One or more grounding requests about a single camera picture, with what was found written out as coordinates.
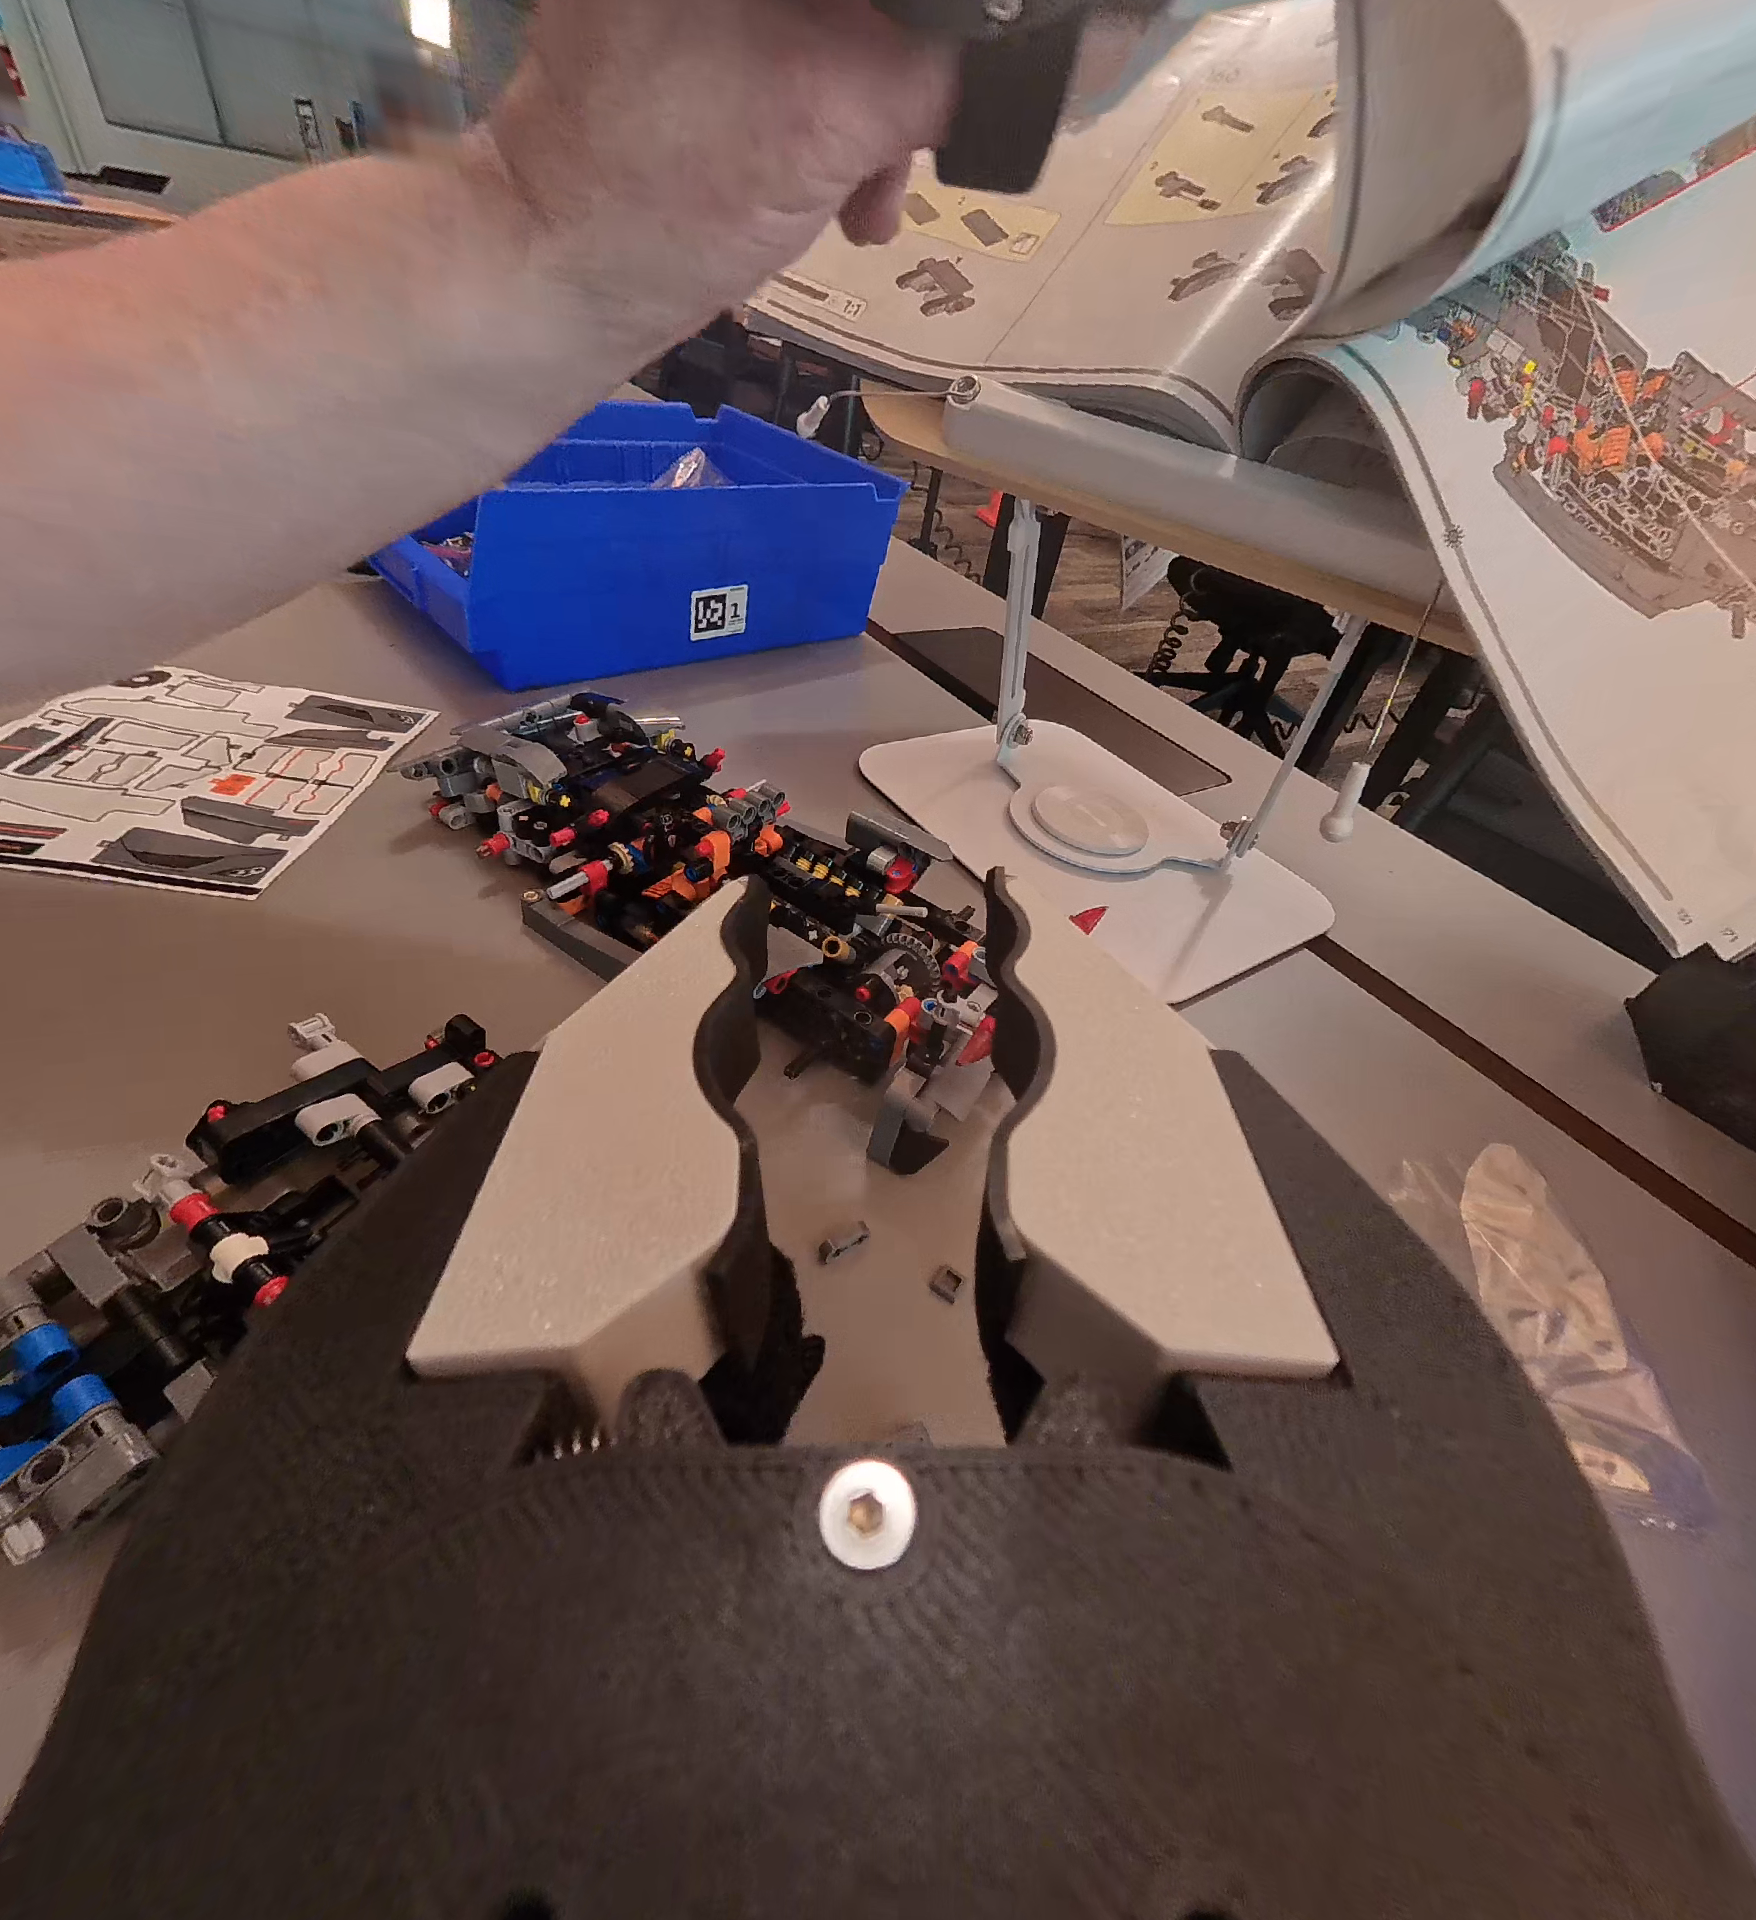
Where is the person's left forearm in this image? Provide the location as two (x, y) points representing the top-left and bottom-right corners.
(0, 149), (625, 729)

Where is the plastic bag of lego parts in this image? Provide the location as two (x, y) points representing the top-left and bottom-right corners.
(1385, 1143), (1720, 1536)

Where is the blue storage bin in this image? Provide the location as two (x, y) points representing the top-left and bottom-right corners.
(370, 397), (909, 697)

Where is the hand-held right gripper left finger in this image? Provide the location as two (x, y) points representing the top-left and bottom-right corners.
(405, 877), (828, 1444)

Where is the lego sticker sheet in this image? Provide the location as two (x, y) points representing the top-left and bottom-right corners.
(0, 663), (439, 902)

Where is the large lego car chassis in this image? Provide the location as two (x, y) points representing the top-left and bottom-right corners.
(397, 689), (1005, 1180)

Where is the small black grey lego subassembly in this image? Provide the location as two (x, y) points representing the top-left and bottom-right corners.
(0, 1013), (521, 1570)

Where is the black box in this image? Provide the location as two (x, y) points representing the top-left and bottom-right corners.
(1626, 908), (1756, 1145)

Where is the person's left hand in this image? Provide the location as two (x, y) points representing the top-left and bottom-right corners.
(496, 0), (970, 356)

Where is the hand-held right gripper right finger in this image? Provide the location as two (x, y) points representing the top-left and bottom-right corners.
(977, 868), (1343, 1444)

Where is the lego instruction booklet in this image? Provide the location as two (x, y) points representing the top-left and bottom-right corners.
(745, 0), (1756, 962)

